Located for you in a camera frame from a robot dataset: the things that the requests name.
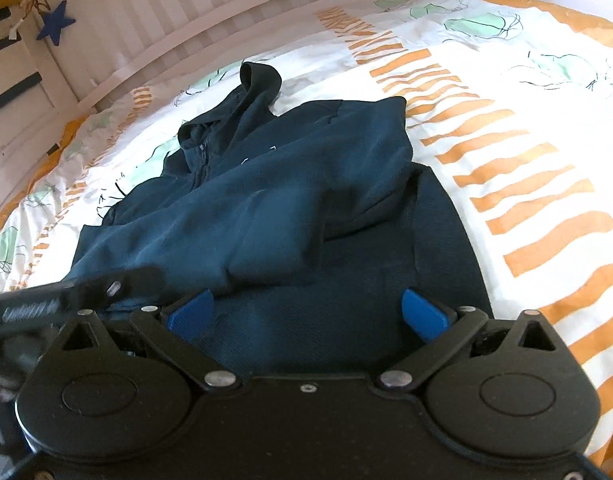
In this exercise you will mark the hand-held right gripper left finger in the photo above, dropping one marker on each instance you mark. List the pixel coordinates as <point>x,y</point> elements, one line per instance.
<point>192,312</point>

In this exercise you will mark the blue star decoration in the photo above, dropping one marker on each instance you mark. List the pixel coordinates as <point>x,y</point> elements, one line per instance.
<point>55,24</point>

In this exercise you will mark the white orange patterned bed blanket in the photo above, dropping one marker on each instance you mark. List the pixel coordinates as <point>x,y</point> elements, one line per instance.
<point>486,85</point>

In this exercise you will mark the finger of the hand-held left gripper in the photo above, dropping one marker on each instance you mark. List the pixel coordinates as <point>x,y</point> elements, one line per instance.
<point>121,285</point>

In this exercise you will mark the white slatted bed frame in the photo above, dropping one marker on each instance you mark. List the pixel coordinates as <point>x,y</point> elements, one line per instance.
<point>136,20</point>

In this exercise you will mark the dark blue zip hoodie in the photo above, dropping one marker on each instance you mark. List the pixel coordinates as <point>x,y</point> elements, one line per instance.
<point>286,185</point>

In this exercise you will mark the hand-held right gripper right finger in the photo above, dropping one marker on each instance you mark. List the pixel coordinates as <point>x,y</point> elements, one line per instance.
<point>422,312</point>

